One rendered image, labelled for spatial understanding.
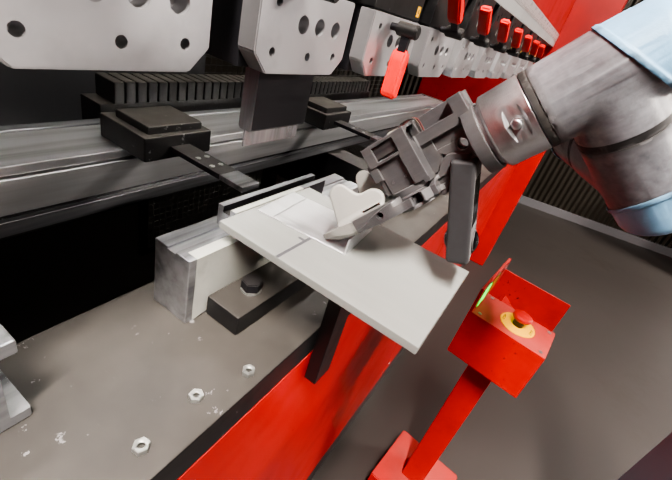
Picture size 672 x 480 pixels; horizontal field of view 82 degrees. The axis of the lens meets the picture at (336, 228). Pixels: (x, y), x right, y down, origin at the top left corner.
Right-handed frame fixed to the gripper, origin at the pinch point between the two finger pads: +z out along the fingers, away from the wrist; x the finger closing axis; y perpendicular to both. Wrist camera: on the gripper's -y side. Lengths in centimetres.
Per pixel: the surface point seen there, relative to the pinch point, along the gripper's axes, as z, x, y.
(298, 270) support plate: 1.0, 10.7, -0.4
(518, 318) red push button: -3.6, -33.4, -36.1
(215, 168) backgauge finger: 14.3, -0.1, 16.2
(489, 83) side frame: 1, -215, 13
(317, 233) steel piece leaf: 2.2, 2.8, 1.4
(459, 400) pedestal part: 20, -37, -56
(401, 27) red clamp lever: -14.5, -13.4, 18.9
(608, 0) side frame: -62, -212, 17
